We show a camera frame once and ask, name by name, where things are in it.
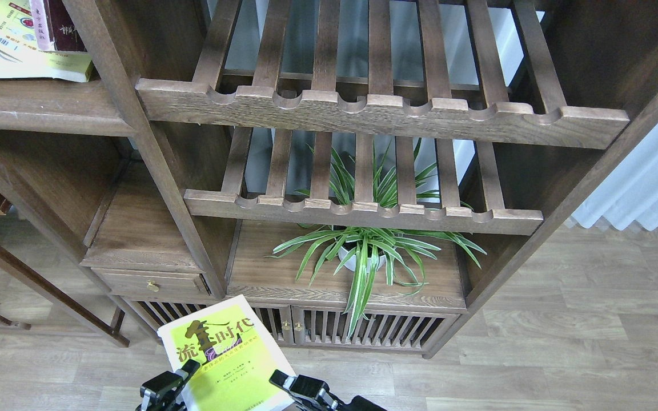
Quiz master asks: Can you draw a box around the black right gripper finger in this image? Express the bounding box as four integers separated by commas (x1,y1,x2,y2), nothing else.
135,360,200,410

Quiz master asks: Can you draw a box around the yellow white book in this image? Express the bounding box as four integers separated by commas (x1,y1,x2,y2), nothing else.
157,296,294,410

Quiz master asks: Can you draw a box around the dark wooden bookshelf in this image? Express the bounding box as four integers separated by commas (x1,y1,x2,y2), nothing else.
0,1,658,358

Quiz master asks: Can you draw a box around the green spider plant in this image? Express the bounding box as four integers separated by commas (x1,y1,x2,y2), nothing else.
267,144,487,329

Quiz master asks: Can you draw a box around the white plant pot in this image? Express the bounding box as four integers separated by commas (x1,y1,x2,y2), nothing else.
338,244,386,272

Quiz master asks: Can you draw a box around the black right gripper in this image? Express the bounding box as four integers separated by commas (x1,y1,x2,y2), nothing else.
269,369,386,411

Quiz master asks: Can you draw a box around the white curtain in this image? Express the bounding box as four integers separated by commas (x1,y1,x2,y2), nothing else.
570,124,658,231

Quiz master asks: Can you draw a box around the green blue illustrated book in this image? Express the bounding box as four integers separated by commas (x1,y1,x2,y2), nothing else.
0,1,94,82

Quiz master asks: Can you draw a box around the slatted cabinet door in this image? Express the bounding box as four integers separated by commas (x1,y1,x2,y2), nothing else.
127,301,294,346
291,306,458,353

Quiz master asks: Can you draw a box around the wooden drawer brass knob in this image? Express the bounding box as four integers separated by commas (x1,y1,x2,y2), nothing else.
92,267,209,297

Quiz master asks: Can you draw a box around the maroon thick book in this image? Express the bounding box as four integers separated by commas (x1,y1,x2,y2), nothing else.
29,1,87,54

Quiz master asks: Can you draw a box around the right slatted cabinet door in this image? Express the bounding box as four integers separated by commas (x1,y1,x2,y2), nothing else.
291,306,458,353

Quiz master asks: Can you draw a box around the left slatted cabinet door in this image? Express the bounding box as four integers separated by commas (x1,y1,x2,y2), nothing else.
127,301,294,346

